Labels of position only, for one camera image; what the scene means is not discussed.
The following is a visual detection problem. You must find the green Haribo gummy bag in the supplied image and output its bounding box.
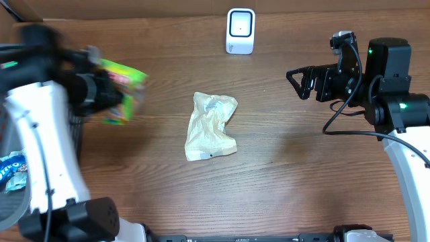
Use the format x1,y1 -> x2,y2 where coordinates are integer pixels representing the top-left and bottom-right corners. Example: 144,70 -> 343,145
101,59 -> 148,125

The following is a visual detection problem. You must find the teal snack packet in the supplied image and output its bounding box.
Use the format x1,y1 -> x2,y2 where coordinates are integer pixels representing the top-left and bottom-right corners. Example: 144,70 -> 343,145
1,150 -> 28,194

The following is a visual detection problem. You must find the beige pastry snack bag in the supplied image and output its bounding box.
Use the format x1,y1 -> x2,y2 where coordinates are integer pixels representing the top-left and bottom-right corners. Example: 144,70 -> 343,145
185,92 -> 238,161

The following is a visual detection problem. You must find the blue Oreo packet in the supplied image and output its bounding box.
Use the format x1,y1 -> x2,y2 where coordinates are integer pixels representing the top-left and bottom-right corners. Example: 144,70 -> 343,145
1,155 -> 26,185

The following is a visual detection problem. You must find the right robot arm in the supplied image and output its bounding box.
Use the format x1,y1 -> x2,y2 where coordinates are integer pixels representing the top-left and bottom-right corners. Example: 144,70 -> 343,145
286,32 -> 429,241

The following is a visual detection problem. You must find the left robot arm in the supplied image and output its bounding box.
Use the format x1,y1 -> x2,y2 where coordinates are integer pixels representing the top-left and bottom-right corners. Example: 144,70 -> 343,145
1,24 -> 151,241

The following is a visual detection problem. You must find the white barcode scanner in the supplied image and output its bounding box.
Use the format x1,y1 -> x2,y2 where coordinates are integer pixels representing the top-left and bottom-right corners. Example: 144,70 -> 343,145
226,8 -> 255,55

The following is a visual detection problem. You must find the cardboard back board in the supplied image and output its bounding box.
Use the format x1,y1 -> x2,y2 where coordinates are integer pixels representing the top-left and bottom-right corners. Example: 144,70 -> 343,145
1,0 -> 429,21

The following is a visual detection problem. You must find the grey plastic mesh basket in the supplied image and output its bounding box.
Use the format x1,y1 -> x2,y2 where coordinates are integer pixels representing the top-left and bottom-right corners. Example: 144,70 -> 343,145
1,107 -> 85,231

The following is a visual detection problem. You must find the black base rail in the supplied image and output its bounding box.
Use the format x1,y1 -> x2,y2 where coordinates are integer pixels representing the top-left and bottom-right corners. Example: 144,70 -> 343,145
154,223 -> 394,242

